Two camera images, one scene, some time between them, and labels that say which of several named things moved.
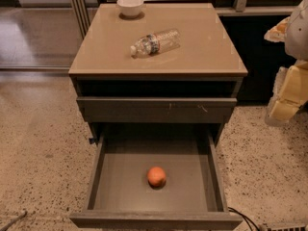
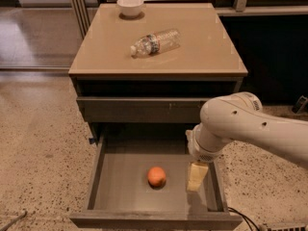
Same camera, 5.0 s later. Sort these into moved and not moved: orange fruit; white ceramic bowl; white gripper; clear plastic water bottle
Moved: white gripper
Not moved: white ceramic bowl; clear plastic water bottle; orange fruit
